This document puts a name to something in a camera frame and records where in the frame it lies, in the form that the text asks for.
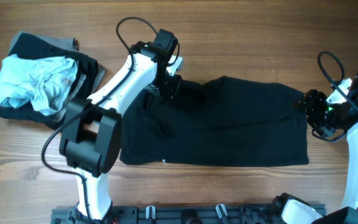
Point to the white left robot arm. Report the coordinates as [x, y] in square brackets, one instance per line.
[91, 138]

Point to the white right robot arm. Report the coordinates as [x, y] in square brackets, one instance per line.
[341, 113]

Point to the black t-shirt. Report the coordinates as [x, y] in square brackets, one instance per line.
[225, 122]

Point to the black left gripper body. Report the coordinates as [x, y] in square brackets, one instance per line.
[168, 84]

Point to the light blue crumpled garment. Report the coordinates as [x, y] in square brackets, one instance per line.
[44, 83]

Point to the grey folded garment in pile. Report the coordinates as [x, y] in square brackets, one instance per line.
[66, 44]

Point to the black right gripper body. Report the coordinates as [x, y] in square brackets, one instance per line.
[316, 107]

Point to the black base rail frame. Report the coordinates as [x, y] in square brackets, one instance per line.
[247, 213]

